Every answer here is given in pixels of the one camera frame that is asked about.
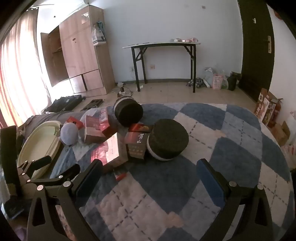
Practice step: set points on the white hanging bag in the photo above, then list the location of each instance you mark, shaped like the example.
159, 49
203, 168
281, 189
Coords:
98, 34

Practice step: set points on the brown cardboard box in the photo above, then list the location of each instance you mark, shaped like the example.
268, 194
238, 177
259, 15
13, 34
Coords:
279, 134

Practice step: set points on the black foam tray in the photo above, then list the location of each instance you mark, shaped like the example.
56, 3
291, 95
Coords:
93, 103

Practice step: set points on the pink packet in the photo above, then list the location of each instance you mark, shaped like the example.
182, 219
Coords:
193, 39

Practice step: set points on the small red white box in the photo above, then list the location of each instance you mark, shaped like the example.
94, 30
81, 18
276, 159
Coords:
104, 115

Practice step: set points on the fire extinguisher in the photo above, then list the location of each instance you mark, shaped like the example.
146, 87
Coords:
276, 111

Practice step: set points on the black open case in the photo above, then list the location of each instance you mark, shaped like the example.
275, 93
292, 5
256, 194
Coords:
62, 104

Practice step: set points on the grey bed sheet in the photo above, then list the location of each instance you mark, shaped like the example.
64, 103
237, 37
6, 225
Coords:
46, 117

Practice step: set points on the dark red box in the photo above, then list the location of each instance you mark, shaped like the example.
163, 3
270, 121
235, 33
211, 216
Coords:
109, 131

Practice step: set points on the white plastic bag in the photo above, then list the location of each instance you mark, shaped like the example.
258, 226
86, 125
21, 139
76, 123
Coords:
208, 76

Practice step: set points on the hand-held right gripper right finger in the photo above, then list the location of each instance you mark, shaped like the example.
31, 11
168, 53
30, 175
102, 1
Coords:
208, 180

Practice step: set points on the dark door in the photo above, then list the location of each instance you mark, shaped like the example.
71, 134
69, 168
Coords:
254, 58

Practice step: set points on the long red carton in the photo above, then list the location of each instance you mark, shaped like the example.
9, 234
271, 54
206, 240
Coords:
107, 153

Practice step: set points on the black white sponge disc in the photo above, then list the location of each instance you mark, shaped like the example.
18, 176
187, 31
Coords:
129, 113
168, 139

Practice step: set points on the pale blue sheet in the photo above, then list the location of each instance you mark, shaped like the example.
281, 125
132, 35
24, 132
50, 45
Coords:
76, 151

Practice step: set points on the blue white checked blanket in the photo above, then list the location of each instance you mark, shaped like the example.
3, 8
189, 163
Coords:
161, 185

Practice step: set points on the red box with white script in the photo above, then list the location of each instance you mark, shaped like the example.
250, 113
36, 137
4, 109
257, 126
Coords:
136, 146

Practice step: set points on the pink plastic bag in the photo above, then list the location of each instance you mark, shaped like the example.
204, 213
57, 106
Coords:
217, 81

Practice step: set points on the dark patterned cloth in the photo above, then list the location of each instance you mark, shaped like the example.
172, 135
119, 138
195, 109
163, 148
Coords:
196, 82

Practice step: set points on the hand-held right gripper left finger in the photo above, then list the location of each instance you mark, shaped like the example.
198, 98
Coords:
90, 178

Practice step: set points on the black folding table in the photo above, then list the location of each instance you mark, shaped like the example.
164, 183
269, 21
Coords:
161, 44

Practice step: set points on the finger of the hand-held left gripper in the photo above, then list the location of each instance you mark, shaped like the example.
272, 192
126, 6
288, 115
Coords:
71, 170
42, 160

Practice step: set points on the large pale red box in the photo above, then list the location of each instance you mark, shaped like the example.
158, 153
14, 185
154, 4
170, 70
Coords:
92, 131

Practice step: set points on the stack of boxes by wall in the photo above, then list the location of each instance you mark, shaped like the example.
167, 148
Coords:
263, 106

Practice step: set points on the red white curtain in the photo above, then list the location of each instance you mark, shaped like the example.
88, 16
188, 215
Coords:
20, 69

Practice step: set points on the cream plastic basin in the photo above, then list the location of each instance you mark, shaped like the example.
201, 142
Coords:
39, 141

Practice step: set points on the wooden wardrobe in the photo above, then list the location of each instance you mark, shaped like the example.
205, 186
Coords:
76, 46

